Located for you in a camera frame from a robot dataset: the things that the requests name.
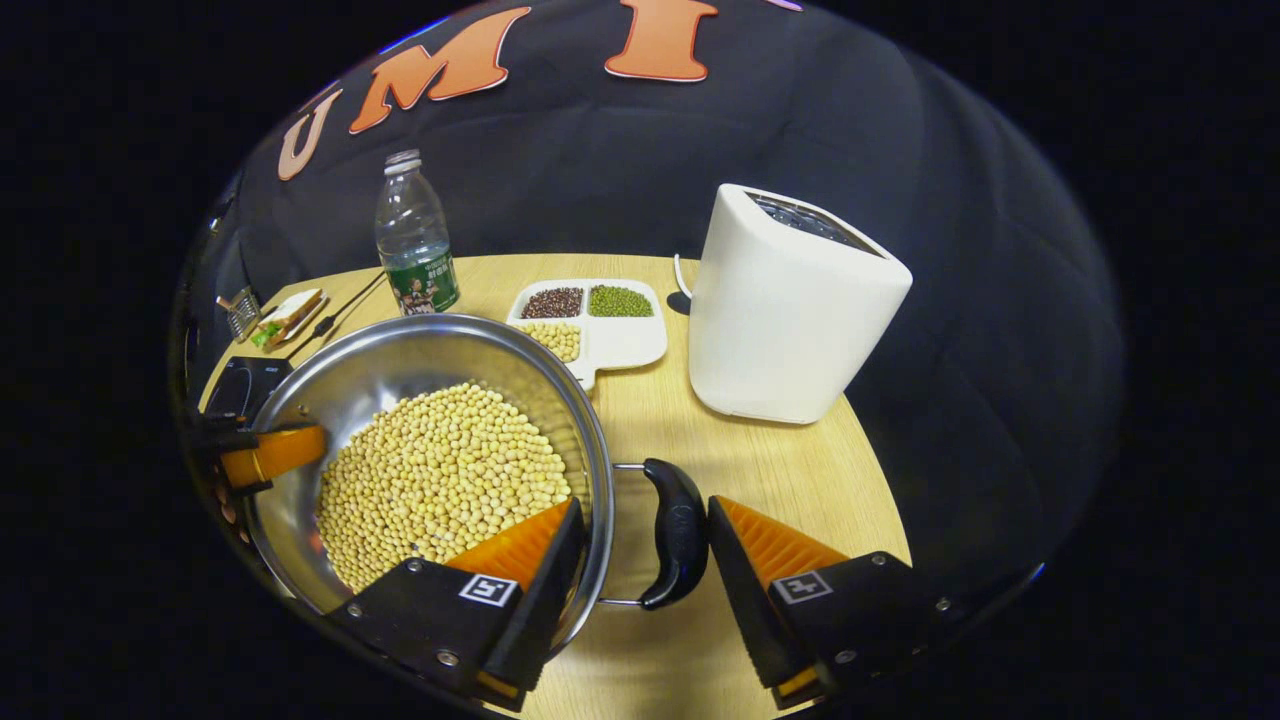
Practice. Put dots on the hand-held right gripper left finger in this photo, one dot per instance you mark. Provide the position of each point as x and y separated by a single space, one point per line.
545 610

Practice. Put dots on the sandwich on white plate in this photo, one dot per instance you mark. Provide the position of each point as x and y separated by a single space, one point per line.
290 315

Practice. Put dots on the clear plastic water bottle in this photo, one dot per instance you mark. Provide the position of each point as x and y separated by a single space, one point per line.
415 240

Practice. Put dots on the black induction cooktop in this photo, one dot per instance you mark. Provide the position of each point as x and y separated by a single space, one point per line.
250 385

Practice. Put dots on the white toaster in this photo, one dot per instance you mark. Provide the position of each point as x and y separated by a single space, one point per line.
780 320

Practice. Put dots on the white divided bean dish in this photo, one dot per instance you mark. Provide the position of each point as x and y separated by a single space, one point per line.
625 340

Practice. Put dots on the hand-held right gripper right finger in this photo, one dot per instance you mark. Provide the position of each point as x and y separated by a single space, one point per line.
740 600

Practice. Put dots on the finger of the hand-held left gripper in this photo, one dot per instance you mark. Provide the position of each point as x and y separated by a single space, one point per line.
280 452

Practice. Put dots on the pile of soybeans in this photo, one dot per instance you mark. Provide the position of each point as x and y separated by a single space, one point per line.
440 480

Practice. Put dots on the small clear glass holder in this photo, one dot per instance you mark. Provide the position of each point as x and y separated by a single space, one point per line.
240 312

